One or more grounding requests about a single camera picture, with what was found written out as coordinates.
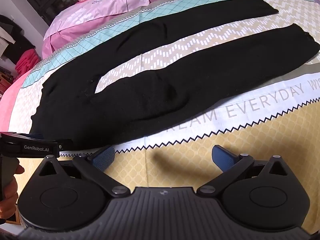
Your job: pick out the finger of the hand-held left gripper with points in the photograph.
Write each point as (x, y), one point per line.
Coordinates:
(66, 146)

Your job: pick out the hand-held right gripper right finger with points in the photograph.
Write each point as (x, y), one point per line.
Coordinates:
(223, 158)

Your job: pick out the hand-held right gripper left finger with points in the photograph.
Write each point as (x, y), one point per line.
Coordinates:
(103, 158)

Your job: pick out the black pants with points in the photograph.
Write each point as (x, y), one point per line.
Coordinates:
(155, 97)

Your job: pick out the person's left hand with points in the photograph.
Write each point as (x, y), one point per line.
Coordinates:
(10, 200)

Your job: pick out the patterned quilted bed sheet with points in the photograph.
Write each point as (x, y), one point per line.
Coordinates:
(250, 155)

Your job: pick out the pink bed skirt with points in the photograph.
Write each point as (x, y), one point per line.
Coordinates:
(12, 105)

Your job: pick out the brown wooden shelf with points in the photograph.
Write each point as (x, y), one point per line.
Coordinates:
(5, 82)

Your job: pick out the red folded clothes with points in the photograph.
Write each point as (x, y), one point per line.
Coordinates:
(27, 62)

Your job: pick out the dark hanging clothes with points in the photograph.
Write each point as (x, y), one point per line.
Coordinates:
(15, 37)

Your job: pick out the pink floral pillow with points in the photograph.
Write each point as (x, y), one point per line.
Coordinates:
(100, 10)

